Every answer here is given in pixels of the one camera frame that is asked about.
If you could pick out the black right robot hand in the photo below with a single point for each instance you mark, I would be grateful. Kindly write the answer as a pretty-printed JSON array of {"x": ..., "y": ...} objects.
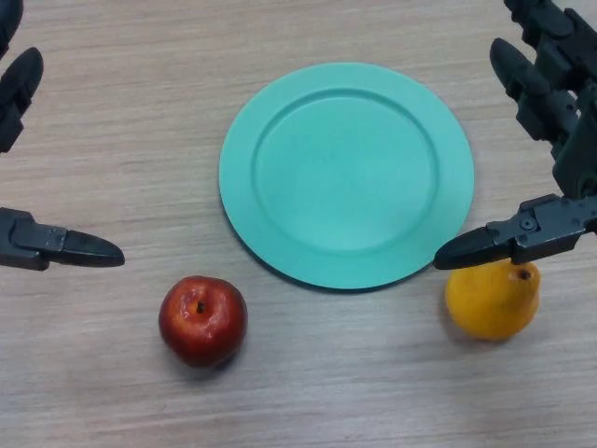
[{"x": 576, "y": 154}]

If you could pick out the yellow pear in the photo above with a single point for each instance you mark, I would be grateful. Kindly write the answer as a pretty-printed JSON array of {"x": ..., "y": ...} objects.
[{"x": 490, "y": 305}]

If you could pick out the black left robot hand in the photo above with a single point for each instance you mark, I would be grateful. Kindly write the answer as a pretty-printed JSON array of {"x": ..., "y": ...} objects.
[{"x": 28, "y": 245}]

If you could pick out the red apple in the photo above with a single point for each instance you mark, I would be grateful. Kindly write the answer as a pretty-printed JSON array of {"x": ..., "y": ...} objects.
[{"x": 203, "y": 326}]

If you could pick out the green round plate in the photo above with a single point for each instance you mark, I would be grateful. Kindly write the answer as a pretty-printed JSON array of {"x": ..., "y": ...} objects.
[{"x": 345, "y": 163}]

